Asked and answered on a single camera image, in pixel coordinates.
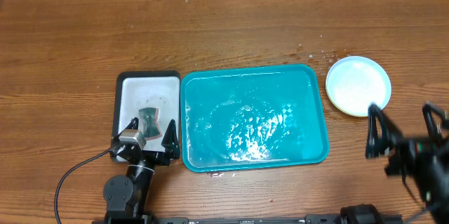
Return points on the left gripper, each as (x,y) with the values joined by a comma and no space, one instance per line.
(171,149)

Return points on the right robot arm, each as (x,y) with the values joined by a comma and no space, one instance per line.
(433,187)

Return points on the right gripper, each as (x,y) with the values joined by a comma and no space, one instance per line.
(405,147)

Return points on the light blue plate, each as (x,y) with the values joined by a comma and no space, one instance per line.
(355,82)

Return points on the green and pink sponge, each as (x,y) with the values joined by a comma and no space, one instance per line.
(149,117)

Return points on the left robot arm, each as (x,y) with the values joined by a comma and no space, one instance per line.
(126,195)

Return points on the teal plastic serving tray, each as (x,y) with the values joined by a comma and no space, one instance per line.
(252,118)

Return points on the black tray with soapy water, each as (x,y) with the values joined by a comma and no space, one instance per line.
(137,90)

